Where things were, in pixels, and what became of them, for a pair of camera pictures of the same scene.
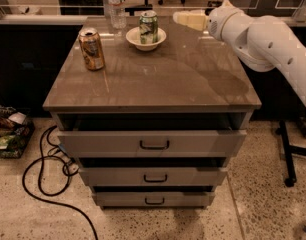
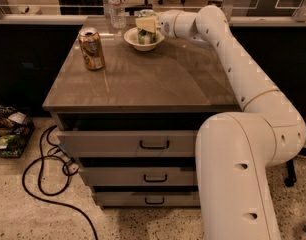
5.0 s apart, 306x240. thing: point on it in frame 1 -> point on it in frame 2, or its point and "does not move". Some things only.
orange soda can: (92, 50) does not move
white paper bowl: (134, 36) does not move
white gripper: (217, 20) -> (166, 24)
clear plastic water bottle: (116, 6) does not move
